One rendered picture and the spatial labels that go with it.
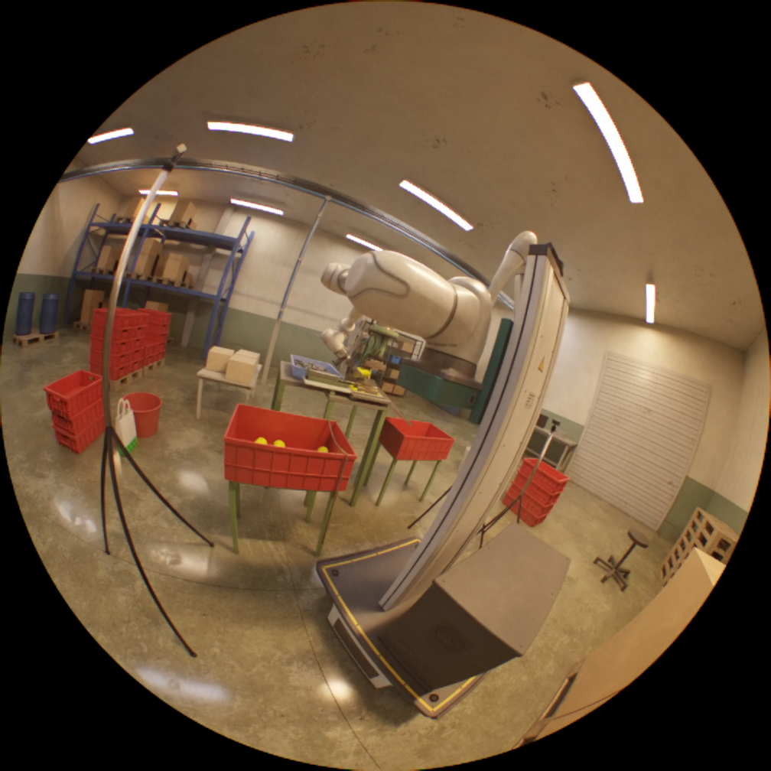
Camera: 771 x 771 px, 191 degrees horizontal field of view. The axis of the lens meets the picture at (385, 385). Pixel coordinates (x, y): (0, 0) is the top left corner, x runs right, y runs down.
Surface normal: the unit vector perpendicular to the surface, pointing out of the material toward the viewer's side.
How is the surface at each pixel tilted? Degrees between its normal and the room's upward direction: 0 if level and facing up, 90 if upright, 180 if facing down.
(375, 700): 0
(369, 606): 0
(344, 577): 0
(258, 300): 90
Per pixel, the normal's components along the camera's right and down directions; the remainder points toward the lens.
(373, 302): -0.24, 0.77
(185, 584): 0.31, -0.94
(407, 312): 0.10, 0.79
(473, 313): 0.42, 0.17
